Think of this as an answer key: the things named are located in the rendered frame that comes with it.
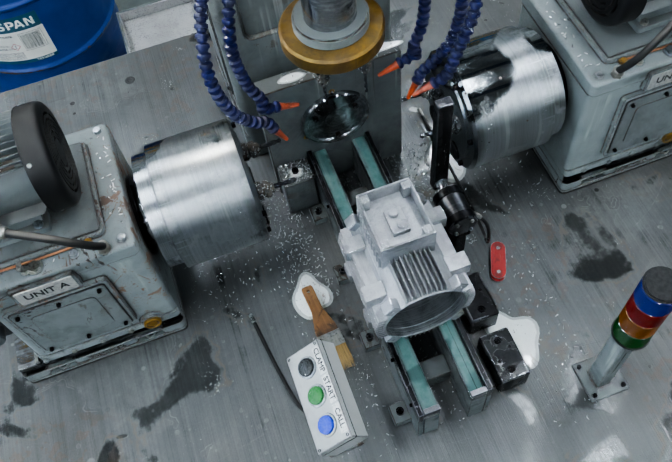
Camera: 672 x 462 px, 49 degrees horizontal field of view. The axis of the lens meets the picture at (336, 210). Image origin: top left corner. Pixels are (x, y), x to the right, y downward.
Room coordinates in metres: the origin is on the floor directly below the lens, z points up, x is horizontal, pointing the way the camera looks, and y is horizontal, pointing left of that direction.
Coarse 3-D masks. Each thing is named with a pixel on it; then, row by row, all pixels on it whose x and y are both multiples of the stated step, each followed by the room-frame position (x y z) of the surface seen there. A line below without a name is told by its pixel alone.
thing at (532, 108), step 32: (512, 32) 0.99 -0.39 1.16; (480, 64) 0.92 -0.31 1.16; (512, 64) 0.91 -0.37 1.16; (544, 64) 0.91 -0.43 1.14; (416, 96) 0.95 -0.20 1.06; (480, 96) 0.86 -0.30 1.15; (512, 96) 0.86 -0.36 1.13; (544, 96) 0.86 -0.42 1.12; (480, 128) 0.82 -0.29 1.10; (512, 128) 0.82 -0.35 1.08; (544, 128) 0.83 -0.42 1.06; (480, 160) 0.80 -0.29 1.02
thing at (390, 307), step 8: (424, 200) 0.69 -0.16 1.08; (352, 216) 0.68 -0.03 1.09; (352, 224) 0.66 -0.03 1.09; (448, 280) 0.53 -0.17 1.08; (456, 280) 0.52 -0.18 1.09; (464, 280) 0.53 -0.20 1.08; (456, 288) 0.51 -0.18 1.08; (384, 304) 0.50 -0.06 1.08; (392, 304) 0.50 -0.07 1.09; (384, 312) 0.49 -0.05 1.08; (392, 312) 0.49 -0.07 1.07
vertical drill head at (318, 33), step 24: (312, 0) 0.88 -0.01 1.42; (336, 0) 0.87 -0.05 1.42; (360, 0) 0.93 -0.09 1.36; (288, 24) 0.92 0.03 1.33; (312, 24) 0.88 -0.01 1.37; (336, 24) 0.87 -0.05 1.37; (360, 24) 0.88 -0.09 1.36; (384, 24) 0.89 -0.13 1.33; (288, 48) 0.87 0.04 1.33; (312, 48) 0.86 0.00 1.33; (336, 48) 0.85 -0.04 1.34; (360, 48) 0.84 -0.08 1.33; (312, 72) 0.83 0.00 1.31; (336, 72) 0.82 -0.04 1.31
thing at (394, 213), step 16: (368, 192) 0.69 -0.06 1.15; (384, 192) 0.69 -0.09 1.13; (400, 192) 0.70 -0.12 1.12; (416, 192) 0.67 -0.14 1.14; (368, 208) 0.67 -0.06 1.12; (384, 208) 0.67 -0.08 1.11; (400, 208) 0.66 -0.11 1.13; (416, 208) 0.66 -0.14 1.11; (368, 224) 0.63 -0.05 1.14; (384, 224) 0.64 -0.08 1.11; (400, 224) 0.62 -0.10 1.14; (416, 224) 0.63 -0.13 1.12; (432, 224) 0.61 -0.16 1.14; (368, 240) 0.63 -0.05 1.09; (384, 240) 0.59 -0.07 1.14; (400, 240) 0.60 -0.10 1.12; (416, 240) 0.58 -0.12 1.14; (432, 240) 0.59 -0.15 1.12; (384, 256) 0.57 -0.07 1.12; (400, 256) 0.58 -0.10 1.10
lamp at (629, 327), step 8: (624, 312) 0.42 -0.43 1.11; (624, 320) 0.41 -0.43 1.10; (624, 328) 0.40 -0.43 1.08; (632, 328) 0.39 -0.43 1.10; (640, 328) 0.38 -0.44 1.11; (648, 328) 0.38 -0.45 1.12; (656, 328) 0.38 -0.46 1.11; (632, 336) 0.39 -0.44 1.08; (640, 336) 0.38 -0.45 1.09; (648, 336) 0.38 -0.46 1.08
